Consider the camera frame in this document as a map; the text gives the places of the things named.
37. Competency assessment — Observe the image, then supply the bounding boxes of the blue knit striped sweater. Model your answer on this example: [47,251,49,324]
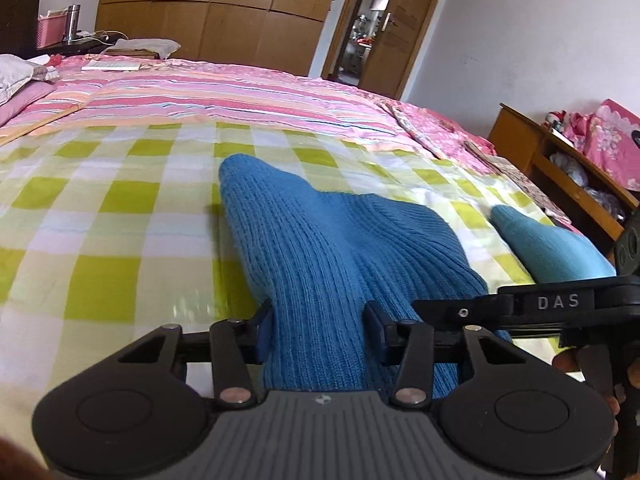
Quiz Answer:
[219,154,488,394]

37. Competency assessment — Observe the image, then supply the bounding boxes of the person's right hand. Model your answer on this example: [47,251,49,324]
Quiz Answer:
[551,346,623,474]

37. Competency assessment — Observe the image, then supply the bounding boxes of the teal folded garment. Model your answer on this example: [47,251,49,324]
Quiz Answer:
[490,205,616,284]

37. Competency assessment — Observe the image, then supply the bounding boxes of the wooden side cabinet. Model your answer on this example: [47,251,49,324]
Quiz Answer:
[488,103,639,258]

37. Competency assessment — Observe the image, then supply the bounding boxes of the green white checkered sheet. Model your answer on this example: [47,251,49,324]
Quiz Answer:
[1,122,544,452]

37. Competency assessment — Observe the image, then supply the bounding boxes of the pink floral quilt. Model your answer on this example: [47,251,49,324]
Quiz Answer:
[374,98,573,230]

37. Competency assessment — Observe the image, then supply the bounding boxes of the pink floral bag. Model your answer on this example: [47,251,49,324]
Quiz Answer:
[542,99,640,193]

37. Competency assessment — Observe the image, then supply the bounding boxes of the pink striped blanket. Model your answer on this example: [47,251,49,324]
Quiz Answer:
[1,56,424,152]

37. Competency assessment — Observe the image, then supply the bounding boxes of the grey folded cloth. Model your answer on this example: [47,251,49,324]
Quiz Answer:
[103,38,181,60]

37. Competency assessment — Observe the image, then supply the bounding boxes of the white flat box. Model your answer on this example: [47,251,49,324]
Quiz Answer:
[81,60,142,73]

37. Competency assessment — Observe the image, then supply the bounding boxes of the wooden wardrobe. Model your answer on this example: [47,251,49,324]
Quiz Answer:
[96,0,332,76]

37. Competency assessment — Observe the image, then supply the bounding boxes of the wooden door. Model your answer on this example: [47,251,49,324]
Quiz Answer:
[309,0,439,100]

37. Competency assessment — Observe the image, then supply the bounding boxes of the white pillow pink dots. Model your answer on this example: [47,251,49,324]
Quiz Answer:
[0,54,48,105]

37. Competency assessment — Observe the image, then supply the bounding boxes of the pink storage box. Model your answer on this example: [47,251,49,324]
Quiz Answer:
[36,9,67,49]

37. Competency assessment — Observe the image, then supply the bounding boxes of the metal thermos bottle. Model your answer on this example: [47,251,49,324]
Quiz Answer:
[62,4,81,44]

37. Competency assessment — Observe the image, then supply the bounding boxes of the dark wooden headboard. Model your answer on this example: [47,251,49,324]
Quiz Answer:
[0,0,39,58]

